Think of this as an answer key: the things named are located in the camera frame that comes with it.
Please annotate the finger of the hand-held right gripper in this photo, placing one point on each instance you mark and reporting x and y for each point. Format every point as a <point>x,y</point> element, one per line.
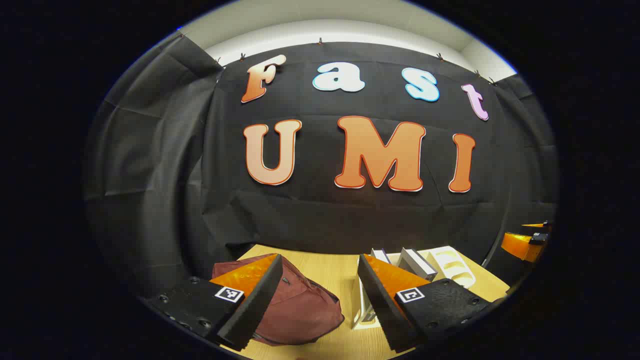
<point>542,226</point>
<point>517,245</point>

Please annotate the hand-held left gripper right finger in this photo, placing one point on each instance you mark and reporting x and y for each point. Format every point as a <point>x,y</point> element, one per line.
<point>382,305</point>

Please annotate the blue spine book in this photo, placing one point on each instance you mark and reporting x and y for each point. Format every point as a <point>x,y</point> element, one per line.
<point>382,256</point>

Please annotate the maroon schoolbag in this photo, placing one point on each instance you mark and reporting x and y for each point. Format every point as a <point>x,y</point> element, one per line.
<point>300,310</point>

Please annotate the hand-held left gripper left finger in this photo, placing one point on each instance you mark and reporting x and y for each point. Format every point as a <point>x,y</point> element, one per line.
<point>257,305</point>

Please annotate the grey portrait cover book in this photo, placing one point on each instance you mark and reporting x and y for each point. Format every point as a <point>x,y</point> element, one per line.
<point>417,265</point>

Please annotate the white bookshelf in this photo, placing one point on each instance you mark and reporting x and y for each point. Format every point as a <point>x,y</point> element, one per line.
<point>452,265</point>

